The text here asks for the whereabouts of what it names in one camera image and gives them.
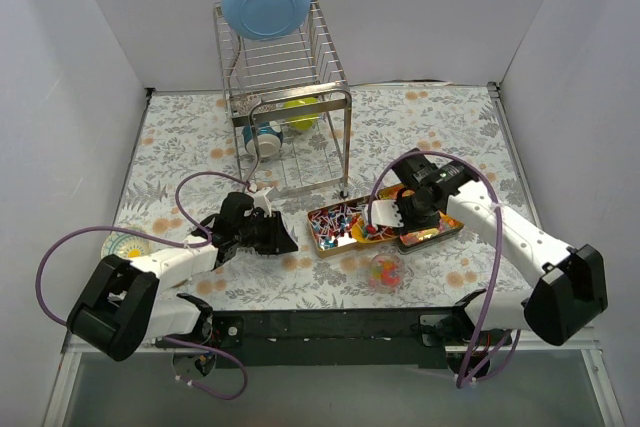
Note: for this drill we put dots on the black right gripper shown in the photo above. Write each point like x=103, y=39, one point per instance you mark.
x=409, y=213

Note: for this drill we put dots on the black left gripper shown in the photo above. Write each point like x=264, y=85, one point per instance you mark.
x=267, y=235

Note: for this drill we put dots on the square tin of star candies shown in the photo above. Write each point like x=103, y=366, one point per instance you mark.
x=447, y=226

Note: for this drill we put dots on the yellow plastic scoop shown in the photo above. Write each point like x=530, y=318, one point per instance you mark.
x=365, y=234

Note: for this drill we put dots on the gold tin of small items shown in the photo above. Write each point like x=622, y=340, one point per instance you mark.
x=330, y=226

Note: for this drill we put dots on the clear plastic jar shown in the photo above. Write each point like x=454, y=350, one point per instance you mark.
x=386, y=272

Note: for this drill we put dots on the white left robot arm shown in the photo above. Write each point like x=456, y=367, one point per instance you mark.
x=120, y=307

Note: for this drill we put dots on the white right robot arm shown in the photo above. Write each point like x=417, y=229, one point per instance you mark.
x=566, y=285

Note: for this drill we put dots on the blue and white mug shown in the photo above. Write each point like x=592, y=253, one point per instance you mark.
x=269, y=138

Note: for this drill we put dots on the floral patterned table mat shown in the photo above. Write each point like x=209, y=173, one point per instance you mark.
x=188, y=158

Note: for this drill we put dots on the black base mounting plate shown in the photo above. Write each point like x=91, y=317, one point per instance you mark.
x=336, y=337

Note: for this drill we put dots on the patterned ceramic bowl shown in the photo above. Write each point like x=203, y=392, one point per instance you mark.
x=125, y=245

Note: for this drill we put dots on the blue plate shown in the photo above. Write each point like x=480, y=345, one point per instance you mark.
x=264, y=19

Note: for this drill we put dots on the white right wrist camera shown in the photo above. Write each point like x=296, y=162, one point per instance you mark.
x=383, y=214

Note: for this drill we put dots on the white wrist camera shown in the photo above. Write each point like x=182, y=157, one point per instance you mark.
x=383, y=214
x=263, y=197

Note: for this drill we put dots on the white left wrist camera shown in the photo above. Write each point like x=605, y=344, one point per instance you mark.
x=263, y=197

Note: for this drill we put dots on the steel wire dish rack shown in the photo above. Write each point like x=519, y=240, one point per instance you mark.
x=298, y=81

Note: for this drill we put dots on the aluminium table edge rail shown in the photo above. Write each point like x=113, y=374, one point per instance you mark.
x=507, y=381

